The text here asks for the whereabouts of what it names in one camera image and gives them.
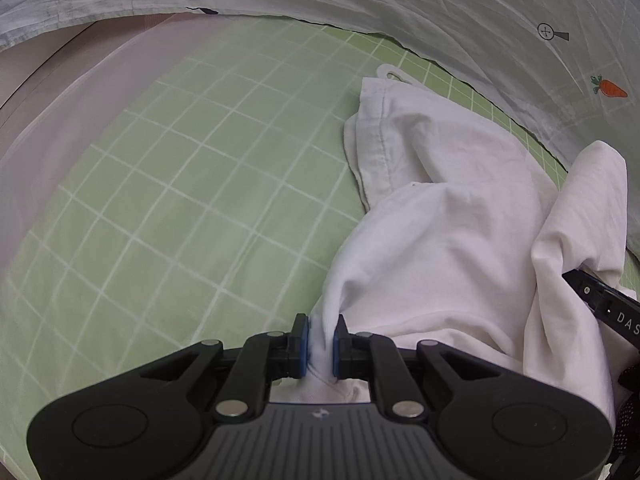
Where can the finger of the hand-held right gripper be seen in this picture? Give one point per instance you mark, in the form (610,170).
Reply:
(582,285)

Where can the white shirt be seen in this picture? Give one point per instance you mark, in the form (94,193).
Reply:
(450,240)

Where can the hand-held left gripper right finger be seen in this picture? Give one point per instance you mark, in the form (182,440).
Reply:
(336,355)

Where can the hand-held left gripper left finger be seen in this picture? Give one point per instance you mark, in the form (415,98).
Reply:
(301,350)

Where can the green checked mat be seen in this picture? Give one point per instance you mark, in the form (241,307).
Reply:
(175,185)

